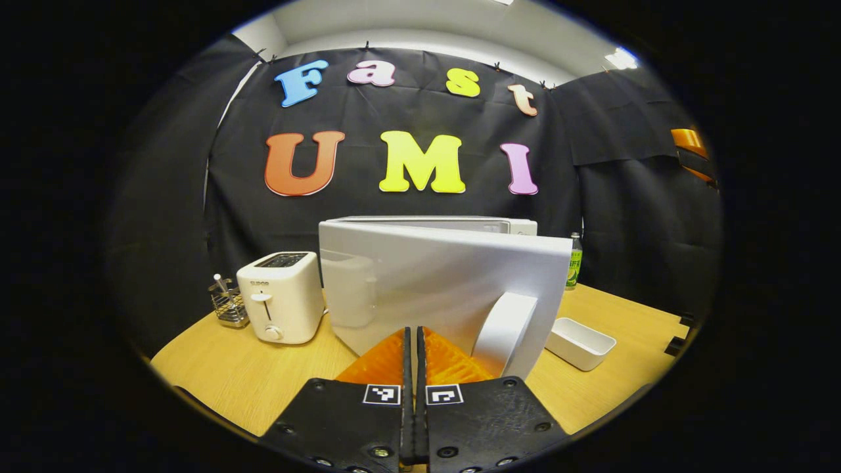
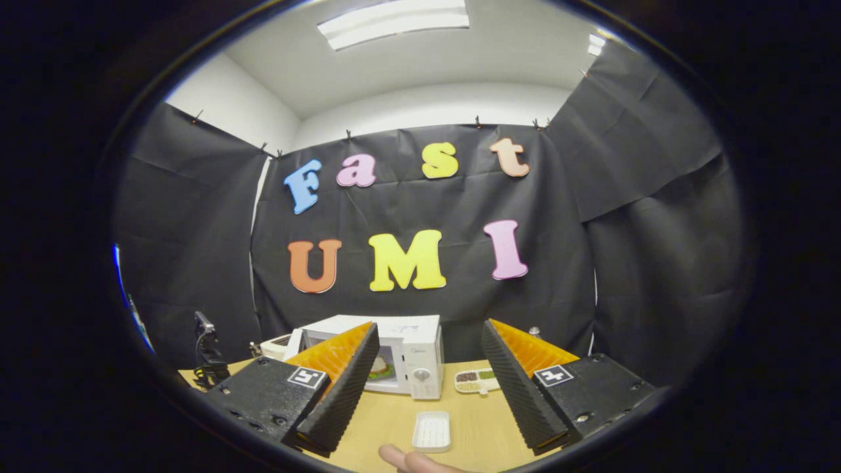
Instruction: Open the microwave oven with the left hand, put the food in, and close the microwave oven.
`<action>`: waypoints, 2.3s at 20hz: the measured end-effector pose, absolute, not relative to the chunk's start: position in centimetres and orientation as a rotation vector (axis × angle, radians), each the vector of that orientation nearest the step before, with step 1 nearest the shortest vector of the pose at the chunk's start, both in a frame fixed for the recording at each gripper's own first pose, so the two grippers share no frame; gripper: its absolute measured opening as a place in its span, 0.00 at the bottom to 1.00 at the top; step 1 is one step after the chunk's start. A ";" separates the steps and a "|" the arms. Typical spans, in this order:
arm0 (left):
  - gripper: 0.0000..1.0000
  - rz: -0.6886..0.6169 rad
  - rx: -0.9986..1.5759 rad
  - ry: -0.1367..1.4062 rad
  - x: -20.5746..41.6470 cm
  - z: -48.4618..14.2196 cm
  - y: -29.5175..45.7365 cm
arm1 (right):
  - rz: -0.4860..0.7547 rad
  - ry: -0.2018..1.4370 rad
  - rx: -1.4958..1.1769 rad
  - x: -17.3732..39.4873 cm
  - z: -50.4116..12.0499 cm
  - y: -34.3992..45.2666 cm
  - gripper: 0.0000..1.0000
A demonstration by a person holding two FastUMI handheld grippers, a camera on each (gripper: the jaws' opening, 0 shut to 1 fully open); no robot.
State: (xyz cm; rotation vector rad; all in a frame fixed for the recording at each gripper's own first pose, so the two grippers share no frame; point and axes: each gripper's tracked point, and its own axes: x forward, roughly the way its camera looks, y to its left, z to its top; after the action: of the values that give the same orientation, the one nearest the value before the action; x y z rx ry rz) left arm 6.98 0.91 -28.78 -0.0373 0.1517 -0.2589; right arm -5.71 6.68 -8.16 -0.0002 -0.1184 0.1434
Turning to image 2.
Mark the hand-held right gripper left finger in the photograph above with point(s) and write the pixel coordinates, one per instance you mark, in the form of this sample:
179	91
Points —
341	394

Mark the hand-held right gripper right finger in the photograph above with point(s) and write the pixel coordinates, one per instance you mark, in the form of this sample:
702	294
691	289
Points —
519	394

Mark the sandwich with lettuce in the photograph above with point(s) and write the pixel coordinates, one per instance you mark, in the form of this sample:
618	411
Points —
382	371

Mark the white microwave oven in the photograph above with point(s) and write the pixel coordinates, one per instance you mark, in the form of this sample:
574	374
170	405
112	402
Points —
420	341

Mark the white divided dish of grains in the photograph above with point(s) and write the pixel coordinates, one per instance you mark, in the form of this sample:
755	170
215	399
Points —
476	381

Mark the white toaster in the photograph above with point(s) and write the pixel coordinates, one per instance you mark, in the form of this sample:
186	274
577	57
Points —
276	346

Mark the small white rectangular dish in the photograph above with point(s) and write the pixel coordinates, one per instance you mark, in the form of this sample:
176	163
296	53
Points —
431	431

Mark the black backdrop cloth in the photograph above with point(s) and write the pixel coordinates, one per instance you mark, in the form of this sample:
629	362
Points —
427	305

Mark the small ceiling light panel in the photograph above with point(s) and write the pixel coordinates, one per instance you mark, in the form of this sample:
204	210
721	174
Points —
596	45

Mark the long ceiling light panel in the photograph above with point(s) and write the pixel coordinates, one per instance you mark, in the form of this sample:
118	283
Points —
394	23

